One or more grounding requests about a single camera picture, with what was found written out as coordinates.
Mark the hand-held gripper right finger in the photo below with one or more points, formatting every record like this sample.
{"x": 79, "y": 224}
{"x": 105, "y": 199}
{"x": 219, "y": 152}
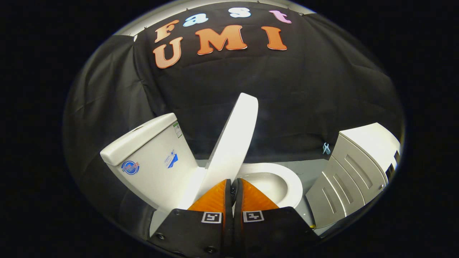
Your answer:
{"x": 272, "y": 233}

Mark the light blue clip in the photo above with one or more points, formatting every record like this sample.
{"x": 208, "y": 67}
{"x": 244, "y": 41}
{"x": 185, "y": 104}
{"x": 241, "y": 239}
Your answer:
{"x": 326, "y": 148}

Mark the white ceramic toilet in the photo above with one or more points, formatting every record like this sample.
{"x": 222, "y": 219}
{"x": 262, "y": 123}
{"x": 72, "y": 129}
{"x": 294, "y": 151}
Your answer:
{"x": 150, "y": 157}

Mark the black backdrop cloth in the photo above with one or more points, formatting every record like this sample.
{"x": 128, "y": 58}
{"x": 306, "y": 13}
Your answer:
{"x": 287, "y": 93}

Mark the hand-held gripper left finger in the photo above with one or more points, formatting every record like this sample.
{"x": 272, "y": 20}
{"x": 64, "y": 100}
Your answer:
{"x": 200, "y": 233}

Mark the white panelled cabinet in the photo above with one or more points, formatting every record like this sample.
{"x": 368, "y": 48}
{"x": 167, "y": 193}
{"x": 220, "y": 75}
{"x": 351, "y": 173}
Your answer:
{"x": 358, "y": 168}

